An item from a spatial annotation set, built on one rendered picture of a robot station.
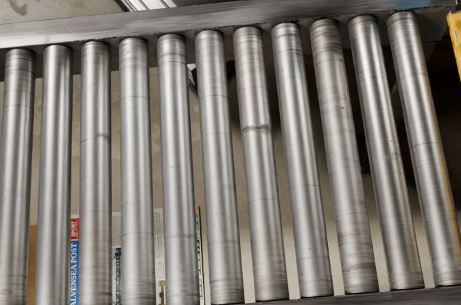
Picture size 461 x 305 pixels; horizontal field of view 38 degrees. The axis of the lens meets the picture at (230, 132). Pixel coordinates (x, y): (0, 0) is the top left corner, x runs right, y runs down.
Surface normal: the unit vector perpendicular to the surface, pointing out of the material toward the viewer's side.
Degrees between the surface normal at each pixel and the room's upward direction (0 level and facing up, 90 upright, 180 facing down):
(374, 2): 0
